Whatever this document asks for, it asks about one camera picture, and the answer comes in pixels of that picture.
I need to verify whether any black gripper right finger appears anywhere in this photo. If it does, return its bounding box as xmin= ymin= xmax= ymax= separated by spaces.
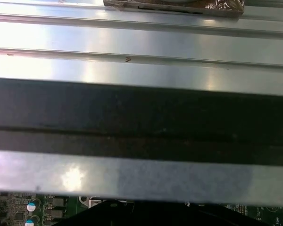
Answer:
xmin=134 ymin=202 xmax=271 ymax=226

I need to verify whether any green motherboard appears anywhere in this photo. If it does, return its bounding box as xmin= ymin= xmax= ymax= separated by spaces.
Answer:
xmin=0 ymin=192 xmax=283 ymax=226

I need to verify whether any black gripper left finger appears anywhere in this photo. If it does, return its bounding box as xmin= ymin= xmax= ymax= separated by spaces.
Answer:
xmin=51 ymin=200 xmax=135 ymax=226

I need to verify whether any black grey PC case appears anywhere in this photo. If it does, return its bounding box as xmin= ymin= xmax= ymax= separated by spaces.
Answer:
xmin=0 ymin=76 xmax=283 ymax=206

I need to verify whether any blue topped capacitor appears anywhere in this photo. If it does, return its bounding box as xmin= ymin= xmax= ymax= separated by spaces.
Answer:
xmin=26 ymin=200 xmax=40 ymax=213
xmin=25 ymin=216 xmax=38 ymax=226

